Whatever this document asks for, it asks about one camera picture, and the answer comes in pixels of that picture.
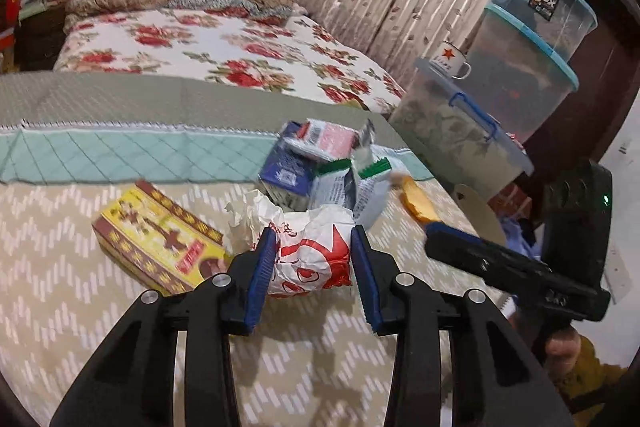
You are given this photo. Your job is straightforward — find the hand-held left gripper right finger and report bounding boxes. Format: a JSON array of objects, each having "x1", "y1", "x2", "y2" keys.
[{"x1": 350, "y1": 224, "x2": 576, "y2": 427}]

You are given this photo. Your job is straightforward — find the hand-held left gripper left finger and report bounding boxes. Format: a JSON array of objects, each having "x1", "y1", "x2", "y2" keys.
[{"x1": 50, "y1": 227, "x2": 279, "y2": 427}]

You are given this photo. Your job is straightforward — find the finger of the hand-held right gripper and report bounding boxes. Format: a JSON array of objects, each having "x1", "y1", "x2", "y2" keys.
[{"x1": 425, "y1": 222, "x2": 611, "y2": 323}]

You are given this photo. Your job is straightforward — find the white red paper wrapper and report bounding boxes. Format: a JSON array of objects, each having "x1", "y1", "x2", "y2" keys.
[{"x1": 225, "y1": 189, "x2": 358, "y2": 300}]

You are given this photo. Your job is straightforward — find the green white plastic packet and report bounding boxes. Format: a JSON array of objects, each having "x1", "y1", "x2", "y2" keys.
[{"x1": 350, "y1": 144, "x2": 408, "y2": 230}]

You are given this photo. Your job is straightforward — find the green white drink carton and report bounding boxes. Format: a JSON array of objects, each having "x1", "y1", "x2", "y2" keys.
[{"x1": 312, "y1": 157, "x2": 356, "y2": 214}]

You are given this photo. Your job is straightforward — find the blue white drink carton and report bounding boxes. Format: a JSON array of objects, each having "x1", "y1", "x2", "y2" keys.
[{"x1": 257, "y1": 122, "x2": 321, "y2": 210}]

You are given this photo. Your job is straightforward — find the yellow patterned cardboard box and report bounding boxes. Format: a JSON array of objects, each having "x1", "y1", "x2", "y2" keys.
[{"x1": 91, "y1": 179, "x2": 233, "y2": 298}]

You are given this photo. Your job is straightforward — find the pink white drink carton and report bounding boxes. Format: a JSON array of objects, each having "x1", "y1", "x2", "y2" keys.
[{"x1": 290, "y1": 118, "x2": 376, "y2": 162}]

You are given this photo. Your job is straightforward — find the person's right forearm yellow sleeve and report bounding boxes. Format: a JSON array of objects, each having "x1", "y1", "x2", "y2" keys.
[{"x1": 555, "y1": 334, "x2": 632, "y2": 414}]

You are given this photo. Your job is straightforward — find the person's right hand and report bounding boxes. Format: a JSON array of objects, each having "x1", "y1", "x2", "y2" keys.
[{"x1": 545, "y1": 327, "x2": 583, "y2": 378}]

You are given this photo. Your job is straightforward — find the blue plastic bag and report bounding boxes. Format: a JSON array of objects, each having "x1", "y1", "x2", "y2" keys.
[{"x1": 500, "y1": 217, "x2": 543, "y2": 258}]

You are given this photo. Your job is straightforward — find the clear storage box blue latches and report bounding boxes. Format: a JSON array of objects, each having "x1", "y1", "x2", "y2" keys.
[{"x1": 389, "y1": 57, "x2": 535, "y2": 202}]

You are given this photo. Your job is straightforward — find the clear storage box teal lid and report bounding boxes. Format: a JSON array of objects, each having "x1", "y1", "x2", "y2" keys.
[{"x1": 462, "y1": 4, "x2": 580, "y2": 142}]

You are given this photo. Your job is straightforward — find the dark wooden cabinet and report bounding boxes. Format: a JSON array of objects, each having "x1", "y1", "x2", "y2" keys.
[{"x1": 520, "y1": 0, "x2": 640, "y2": 188}]

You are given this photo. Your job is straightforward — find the grey teal quilted mat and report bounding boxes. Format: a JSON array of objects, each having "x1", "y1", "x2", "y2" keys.
[{"x1": 0, "y1": 72, "x2": 436, "y2": 185}]

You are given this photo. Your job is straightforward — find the beige zigzag blanket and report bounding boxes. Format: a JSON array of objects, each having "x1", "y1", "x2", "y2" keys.
[{"x1": 0, "y1": 177, "x2": 516, "y2": 427}]

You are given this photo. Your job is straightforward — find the white enamel mug red star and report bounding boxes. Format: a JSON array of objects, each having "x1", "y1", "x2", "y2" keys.
[{"x1": 430, "y1": 41, "x2": 472, "y2": 80}]

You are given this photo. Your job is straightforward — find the white red floral bedsheet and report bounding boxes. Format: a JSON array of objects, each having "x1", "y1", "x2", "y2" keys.
[{"x1": 52, "y1": 9, "x2": 407, "y2": 115}]

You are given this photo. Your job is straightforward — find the dark wooden nightstand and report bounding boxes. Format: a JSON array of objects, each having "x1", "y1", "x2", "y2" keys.
[{"x1": 15, "y1": 4, "x2": 68, "y2": 72}]

